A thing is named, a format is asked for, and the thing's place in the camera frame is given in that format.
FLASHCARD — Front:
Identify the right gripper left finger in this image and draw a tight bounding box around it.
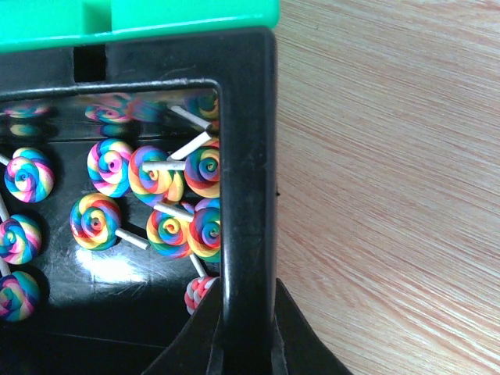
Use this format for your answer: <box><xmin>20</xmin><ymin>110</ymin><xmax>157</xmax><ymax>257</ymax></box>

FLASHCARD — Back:
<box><xmin>142</xmin><ymin>287</ymin><xmax>221</xmax><ymax>374</ymax></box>

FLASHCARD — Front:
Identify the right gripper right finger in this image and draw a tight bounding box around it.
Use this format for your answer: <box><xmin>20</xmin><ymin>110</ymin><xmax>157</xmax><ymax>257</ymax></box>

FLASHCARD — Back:
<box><xmin>271</xmin><ymin>279</ymin><xmax>351</xmax><ymax>374</ymax></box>

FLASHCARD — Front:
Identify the black bin with swirl lollipops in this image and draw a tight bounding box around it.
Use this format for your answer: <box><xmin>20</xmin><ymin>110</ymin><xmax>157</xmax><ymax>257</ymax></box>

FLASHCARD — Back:
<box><xmin>1</xmin><ymin>28</ymin><xmax>277</xmax><ymax>374</ymax></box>

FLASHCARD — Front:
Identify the green bin with lollipops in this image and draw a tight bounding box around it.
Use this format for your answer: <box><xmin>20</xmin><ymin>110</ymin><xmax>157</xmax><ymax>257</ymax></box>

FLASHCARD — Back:
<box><xmin>1</xmin><ymin>1</ymin><xmax>280</xmax><ymax>52</ymax></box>

